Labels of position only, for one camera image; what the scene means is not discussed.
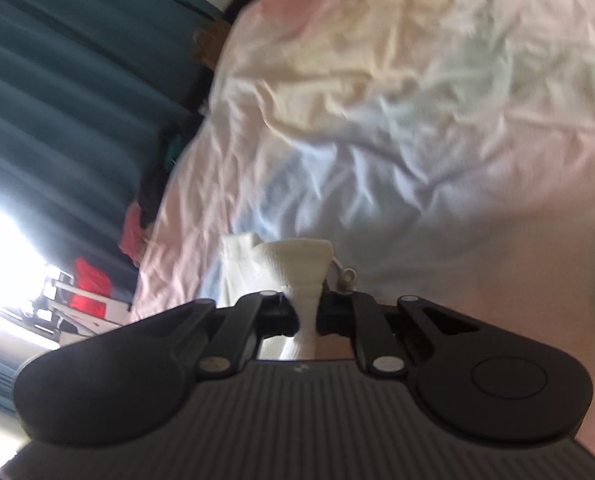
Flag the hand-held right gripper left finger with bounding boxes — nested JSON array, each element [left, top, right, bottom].
[[176, 289, 299, 379]]

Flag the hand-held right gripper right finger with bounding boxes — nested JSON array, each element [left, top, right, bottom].
[[316, 290, 480, 378]]

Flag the white pants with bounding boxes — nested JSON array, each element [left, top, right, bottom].
[[220, 232, 360, 361]]

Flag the dark clothes pile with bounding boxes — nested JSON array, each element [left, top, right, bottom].
[[136, 72, 217, 226]]

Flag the crumpled pink cloth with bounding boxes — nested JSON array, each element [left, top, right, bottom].
[[118, 202, 153, 266]]

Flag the red bag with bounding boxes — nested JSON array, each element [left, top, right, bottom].
[[68, 257, 114, 313]]

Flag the pastel bed blanket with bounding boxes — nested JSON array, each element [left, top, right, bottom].
[[128, 0, 595, 361]]

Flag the metal stand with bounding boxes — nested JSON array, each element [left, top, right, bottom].
[[28, 267, 131, 341]]

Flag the brown plush item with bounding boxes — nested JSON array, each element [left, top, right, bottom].
[[192, 19, 234, 68]]

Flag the wide teal curtain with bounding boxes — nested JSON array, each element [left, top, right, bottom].
[[0, 0, 228, 311]]

